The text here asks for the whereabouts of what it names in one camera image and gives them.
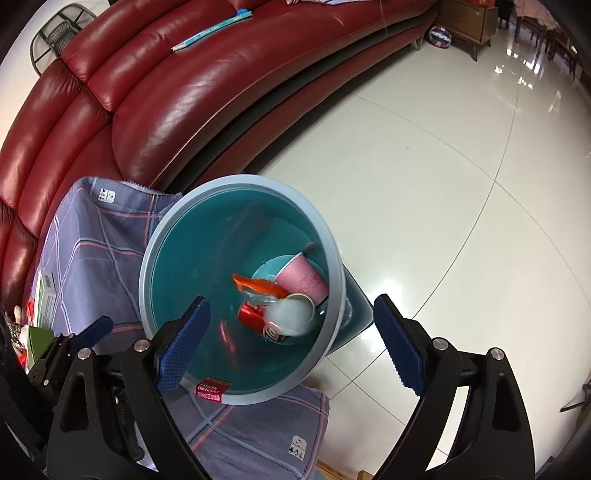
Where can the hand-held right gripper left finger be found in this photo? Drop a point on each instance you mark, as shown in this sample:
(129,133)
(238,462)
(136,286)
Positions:
(181,346)

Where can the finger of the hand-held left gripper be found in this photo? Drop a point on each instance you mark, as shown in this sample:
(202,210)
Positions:
(94,330)

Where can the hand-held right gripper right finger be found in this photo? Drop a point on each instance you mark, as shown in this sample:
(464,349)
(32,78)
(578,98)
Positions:
(399,350)

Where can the green and white box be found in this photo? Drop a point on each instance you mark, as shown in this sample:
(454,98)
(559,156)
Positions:
(46,300)

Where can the teal plastic bin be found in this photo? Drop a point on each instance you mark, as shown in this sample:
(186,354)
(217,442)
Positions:
(198,240)

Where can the green carton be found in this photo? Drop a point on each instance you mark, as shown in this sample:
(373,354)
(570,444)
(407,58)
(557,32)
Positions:
(37,341)

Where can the blue plaid cloth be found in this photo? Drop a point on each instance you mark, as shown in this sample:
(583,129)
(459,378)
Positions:
(92,258)

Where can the red drink can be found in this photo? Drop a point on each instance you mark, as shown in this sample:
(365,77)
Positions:
(249,316)

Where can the cream plush toy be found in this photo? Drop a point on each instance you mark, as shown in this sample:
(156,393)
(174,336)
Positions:
(17,314)

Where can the orange snack wrapper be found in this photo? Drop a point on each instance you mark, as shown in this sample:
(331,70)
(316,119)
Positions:
(263,287)

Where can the white paper cup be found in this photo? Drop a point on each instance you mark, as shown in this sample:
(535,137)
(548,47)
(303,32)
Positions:
(295,316)

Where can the pink paper cup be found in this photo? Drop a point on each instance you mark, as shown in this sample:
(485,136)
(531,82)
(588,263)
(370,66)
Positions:
(302,277)

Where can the wooden table base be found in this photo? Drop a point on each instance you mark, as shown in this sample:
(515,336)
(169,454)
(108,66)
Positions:
(337,473)

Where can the dark metal stand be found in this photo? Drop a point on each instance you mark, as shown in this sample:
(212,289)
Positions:
(586,386)

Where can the red leather sofa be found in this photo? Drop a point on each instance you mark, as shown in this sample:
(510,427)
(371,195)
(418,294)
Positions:
(184,92)

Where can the thin paperback book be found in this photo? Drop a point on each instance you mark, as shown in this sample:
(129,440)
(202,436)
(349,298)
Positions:
(207,32)

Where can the striped ball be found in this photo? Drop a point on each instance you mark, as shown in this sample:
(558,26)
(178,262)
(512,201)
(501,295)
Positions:
(439,36)

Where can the wooden cabinet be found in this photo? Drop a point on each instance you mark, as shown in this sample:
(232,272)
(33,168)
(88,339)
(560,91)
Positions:
(466,18)

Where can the dark wooden chair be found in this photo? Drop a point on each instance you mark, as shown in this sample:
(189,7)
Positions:
(565,53)
(538,34)

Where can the small blue object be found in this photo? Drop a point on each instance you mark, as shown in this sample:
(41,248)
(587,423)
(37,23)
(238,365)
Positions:
(242,10)

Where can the table with pink cloth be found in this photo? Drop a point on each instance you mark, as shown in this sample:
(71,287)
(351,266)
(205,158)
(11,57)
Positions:
(531,8)

